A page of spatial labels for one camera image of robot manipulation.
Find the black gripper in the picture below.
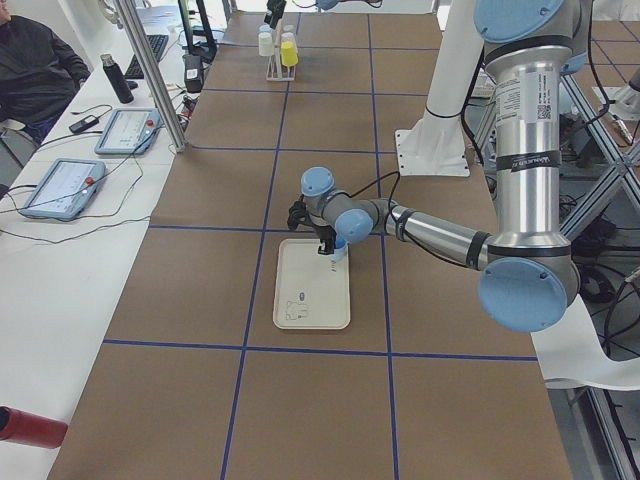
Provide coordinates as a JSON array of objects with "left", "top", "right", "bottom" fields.
[
  {"left": 287, "top": 197, "right": 336, "bottom": 256},
  {"left": 264, "top": 0, "right": 287, "bottom": 25}
]

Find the pale green plastic cup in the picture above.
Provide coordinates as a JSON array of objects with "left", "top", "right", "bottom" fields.
[{"left": 258, "top": 31, "right": 274, "bottom": 57}]

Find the yellow plastic cup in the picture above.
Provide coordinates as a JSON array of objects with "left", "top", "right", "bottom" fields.
[{"left": 280, "top": 40, "right": 299, "bottom": 68}]

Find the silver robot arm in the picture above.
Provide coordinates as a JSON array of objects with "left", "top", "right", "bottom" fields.
[
  {"left": 288, "top": 1, "right": 592, "bottom": 332},
  {"left": 264, "top": 0, "right": 383, "bottom": 29}
]

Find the cream plastic tray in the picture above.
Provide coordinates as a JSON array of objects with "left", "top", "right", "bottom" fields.
[{"left": 273, "top": 239, "right": 351, "bottom": 330}]

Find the black computer monitor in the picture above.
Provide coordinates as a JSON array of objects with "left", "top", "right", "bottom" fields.
[{"left": 177, "top": 0, "right": 217, "bottom": 64}]

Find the black box with label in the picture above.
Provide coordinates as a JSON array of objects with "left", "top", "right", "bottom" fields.
[{"left": 183, "top": 54, "right": 204, "bottom": 93}]

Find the black keyboard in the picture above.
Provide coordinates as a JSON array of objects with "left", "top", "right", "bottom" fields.
[{"left": 123, "top": 33, "right": 170, "bottom": 81}]

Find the black water bottle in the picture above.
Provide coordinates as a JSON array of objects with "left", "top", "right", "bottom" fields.
[{"left": 100, "top": 54, "right": 134, "bottom": 104}]

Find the blue teach pendant far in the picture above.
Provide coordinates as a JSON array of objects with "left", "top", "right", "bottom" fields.
[{"left": 94, "top": 108, "right": 162, "bottom": 156}]

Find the blue teach pendant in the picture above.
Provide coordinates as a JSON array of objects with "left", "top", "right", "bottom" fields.
[
  {"left": 94, "top": 108, "right": 162, "bottom": 156},
  {"left": 18, "top": 158, "right": 107, "bottom": 221}
]

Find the blue teach pendant near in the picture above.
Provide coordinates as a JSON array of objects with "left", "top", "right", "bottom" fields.
[{"left": 18, "top": 158, "right": 107, "bottom": 221}]

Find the person in black jacket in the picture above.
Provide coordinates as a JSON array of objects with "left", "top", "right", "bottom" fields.
[{"left": 1, "top": 1, "right": 90, "bottom": 144}]

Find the white chair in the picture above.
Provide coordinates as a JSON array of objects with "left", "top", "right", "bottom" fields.
[{"left": 531, "top": 297, "right": 639, "bottom": 391}]

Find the red bottle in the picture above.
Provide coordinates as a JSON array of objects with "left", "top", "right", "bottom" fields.
[{"left": 1, "top": 406, "right": 68, "bottom": 449}]

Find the white wire cup rack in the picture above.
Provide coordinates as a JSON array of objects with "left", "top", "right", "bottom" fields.
[{"left": 266, "top": 20, "right": 298, "bottom": 82}]

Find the grey aluminium frame post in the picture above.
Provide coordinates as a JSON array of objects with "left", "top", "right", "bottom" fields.
[{"left": 113, "top": 0, "right": 187, "bottom": 153}]

